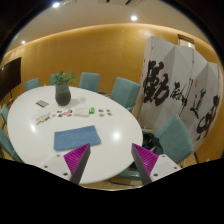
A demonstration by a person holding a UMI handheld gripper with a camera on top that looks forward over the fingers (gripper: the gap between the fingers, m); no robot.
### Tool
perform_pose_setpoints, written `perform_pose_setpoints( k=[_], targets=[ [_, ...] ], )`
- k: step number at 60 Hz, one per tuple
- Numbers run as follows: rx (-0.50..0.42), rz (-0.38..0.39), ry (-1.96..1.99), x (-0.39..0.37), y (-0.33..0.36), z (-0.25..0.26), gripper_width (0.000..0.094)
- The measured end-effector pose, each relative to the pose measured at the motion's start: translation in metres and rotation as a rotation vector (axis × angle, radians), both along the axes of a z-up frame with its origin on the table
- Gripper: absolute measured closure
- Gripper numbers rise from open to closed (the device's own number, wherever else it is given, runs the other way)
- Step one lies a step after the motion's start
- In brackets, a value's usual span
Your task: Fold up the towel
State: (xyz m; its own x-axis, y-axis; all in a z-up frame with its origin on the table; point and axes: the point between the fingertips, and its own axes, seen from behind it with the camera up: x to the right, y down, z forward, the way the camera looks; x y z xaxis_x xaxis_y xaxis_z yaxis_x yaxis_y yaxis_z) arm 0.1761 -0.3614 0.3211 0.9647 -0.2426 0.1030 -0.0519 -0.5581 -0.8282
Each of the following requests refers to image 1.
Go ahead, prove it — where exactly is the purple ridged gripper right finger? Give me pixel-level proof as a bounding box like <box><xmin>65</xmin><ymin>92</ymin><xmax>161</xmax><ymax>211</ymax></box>
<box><xmin>130</xmin><ymin>143</ymin><xmax>183</xmax><ymax>186</ymax></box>

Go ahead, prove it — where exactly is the teal chair far middle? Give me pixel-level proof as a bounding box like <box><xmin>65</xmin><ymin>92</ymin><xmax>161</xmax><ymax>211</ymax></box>
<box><xmin>79</xmin><ymin>72</ymin><xmax>100</xmax><ymax>92</ymax></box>

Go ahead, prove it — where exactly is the colourful stickers right group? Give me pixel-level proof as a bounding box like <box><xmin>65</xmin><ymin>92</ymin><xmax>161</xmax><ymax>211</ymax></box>
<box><xmin>98</xmin><ymin>109</ymin><xmax>113</xmax><ymax>117</ymax></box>

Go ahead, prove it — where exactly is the teal chair far right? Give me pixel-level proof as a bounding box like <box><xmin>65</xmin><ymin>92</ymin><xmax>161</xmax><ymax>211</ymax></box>
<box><xmin>111</xmin><ymin>77</ymin><xmax>140</xmax><ymax>112</ymax></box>

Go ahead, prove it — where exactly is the teal chair left front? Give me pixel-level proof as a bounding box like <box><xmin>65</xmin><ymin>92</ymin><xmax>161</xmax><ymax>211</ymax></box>
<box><xmin>0</xmin><ymin>128</ymin><xmax>23</xmax><ymax>164</ymax></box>

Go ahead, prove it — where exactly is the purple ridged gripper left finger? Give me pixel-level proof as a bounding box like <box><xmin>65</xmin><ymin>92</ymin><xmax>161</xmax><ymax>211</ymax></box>
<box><xmin>44</xmin><ymin>143</ymin><xmax>92</xmax><ymax>185</ymax></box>

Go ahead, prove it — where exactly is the teal chair right front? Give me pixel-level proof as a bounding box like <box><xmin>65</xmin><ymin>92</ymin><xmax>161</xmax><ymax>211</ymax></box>
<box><xmin>118</xmin><ymin>114</ymin><xmax>194</xmax><ymax>182</ymax></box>

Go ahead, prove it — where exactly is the colourful stickers left group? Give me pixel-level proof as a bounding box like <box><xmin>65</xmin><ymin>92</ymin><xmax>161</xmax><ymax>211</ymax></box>
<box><xmin>36</xmin><ymin>110</ymin><xmax>73</xmax><ymax>125</ymax></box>

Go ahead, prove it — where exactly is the black wall television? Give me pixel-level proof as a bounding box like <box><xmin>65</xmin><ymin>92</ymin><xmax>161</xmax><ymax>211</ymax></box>
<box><xmin>0</xmin><ymin>57</ymin><xmax>22</xmax><ymax>95</ymax></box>

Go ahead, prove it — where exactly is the dark grey plant pot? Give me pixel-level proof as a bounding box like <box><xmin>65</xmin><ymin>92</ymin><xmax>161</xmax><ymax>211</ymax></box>
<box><xmin>55</xmin><ymin>82</ymin><xmax>71</xmax><ymax>106</ymax></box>

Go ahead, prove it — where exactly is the teal chair left side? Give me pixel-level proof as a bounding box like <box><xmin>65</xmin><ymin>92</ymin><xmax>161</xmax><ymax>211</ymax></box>
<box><xmin>0</xmin><ymin>104</ymin><xmax>9</xmax><ymax>123</ymax></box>

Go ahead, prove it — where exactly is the teal chair behind plant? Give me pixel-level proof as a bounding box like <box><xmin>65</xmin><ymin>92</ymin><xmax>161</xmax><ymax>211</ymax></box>
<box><xmin>49</xmin><ymin>74</ymin><xmax>57</xmax><ymax>85</ymax></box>

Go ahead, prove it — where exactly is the colourful stickers group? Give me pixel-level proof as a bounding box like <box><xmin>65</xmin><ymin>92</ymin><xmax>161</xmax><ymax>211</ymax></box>
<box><xmin>98</xmin><ymin>109</ymin><xmax>113</xmax><ymax>117</ymax></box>
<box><xmin>36</xmin><ymin>110</ymin><xmax>73</xmax><ymax>125</ymax></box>

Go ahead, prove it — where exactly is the green potted plant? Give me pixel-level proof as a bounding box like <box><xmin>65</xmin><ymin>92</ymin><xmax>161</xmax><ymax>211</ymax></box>
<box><xmin>53</xmin><ymin>71</ymin><xmax>76</xmax><ymax>85</ymax></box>

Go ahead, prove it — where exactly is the calligraphy folding screen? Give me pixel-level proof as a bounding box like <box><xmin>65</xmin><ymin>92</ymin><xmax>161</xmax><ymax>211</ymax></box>
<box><xmin>138</xmin><ymin>37</ymin><xmax>223</xmax><ymax>148</ymax></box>

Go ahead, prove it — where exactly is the grey card on table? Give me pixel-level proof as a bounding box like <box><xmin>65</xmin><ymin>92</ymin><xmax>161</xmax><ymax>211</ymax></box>
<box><xmin>36</xmin><ymin>100</ymin><xmax>49</xmax><ymax>108</ymax></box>

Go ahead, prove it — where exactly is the blue towel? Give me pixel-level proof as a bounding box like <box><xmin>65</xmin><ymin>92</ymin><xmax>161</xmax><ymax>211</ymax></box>
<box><xmin>54</xmin><ymin>125</ymin><xmax>101</xmax><ymax>151</ymax></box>

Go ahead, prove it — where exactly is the green small object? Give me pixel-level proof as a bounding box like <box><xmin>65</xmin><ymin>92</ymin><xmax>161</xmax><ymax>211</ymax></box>
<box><xmin>89</xmin><ymin>107</ymin><xmax>95</xmax><ymax>114</ymax></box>

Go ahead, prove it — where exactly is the teal chair far left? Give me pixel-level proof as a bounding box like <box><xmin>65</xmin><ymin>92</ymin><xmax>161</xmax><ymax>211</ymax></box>
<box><xmin>25</xmin><ymin>78</ymin><xmax>39</xmax><ymax>91</ymax></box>

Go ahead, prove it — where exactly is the white oval table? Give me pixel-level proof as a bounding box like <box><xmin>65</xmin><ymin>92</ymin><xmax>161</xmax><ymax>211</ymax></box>
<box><xmin>7</xmin><ymin>86</ymin><xmax>143</xmax><ymax>184</ymax></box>

